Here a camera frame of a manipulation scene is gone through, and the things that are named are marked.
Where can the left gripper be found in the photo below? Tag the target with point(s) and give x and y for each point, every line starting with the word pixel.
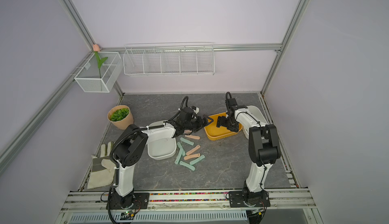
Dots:
pixel 201 125

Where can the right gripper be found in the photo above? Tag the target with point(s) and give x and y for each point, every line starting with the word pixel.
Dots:
pixel 221 122

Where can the yellow storage box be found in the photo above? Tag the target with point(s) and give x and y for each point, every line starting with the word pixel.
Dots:
pixel 214 133

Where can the mint knife long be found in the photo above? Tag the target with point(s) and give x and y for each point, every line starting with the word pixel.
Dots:
pixel 178 158

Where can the mint knife bottom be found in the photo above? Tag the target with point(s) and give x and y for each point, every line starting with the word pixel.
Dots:
pixel 191 167

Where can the white storage box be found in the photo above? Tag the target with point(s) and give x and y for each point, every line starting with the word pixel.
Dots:
pixel 160 143
pixel 256 112

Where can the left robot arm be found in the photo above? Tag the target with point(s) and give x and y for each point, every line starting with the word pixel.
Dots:
pixel 128 149

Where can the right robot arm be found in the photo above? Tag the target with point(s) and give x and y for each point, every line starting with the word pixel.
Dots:
pixel 263 148

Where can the mint knife short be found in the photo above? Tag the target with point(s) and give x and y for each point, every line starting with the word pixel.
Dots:
pixel 181 149

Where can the potted green plant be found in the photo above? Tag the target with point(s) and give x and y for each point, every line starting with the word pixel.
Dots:
pixel 121 117

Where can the white mesh basket small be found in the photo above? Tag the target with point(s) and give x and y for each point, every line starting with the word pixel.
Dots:
pixel 88 76

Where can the artificial tulip flower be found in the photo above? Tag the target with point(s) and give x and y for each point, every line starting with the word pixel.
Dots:
pixel 100 60

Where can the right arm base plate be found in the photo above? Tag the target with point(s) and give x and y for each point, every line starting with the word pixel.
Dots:
pixel 248 199

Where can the white wire basket long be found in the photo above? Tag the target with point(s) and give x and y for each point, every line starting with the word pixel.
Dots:
pixel 196 58

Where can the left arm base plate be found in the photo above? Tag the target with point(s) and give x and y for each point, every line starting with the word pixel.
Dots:
pixel 131 201

